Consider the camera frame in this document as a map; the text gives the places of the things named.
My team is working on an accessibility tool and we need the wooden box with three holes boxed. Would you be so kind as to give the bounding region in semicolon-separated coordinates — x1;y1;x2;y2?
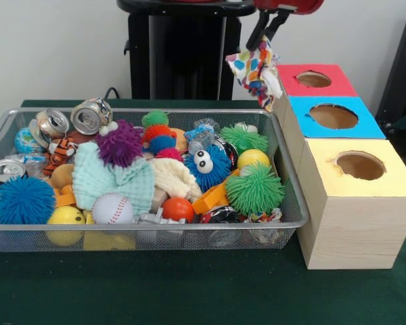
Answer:
269;62;406;271

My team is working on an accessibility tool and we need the purple spiky toy with eyes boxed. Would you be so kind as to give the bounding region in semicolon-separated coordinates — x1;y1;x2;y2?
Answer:
95;118;146;169

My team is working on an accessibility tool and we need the yellow smiley ball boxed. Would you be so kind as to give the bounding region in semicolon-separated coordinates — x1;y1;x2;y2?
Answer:
47;205;87;246

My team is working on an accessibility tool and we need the mint green cloth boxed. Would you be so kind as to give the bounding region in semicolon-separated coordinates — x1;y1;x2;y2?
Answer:
71;141;156;211

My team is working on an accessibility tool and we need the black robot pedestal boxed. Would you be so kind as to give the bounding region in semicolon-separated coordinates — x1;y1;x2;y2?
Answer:
116;0;260;101

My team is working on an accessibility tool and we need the shallow mesh bin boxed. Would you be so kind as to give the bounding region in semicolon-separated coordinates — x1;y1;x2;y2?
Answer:
0;107;309;253

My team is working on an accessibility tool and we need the blue spiky toy with eyes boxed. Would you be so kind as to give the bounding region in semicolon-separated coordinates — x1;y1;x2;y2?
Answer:
183;144;233;193

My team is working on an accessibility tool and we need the white baseball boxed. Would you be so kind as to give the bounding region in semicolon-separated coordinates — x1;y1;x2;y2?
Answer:
91;192;135;225

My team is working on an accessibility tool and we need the blue spiky ball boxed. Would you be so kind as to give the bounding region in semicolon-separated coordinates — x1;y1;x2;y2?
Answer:
0;177;57;225

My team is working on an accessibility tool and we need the orange ball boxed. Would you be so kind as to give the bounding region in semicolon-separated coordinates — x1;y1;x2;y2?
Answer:
162;197;195;223

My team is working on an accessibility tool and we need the green spiky toy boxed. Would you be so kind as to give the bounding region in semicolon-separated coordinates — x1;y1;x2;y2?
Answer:
225;162;286;217

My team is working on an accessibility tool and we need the dark green tablecloth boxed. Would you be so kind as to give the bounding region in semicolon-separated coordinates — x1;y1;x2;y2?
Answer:
0;99;406;325

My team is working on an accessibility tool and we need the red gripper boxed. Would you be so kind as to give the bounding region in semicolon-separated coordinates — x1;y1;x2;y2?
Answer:
246;0;325;48

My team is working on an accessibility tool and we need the crushed silver can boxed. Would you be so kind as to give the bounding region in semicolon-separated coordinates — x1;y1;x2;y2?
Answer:
70;97;114;135

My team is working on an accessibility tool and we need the cream cloth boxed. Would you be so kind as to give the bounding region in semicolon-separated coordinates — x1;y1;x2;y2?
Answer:
148;157;203;204

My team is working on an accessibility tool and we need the polka dot cloth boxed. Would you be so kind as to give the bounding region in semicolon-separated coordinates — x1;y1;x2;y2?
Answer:
225;35;281;112

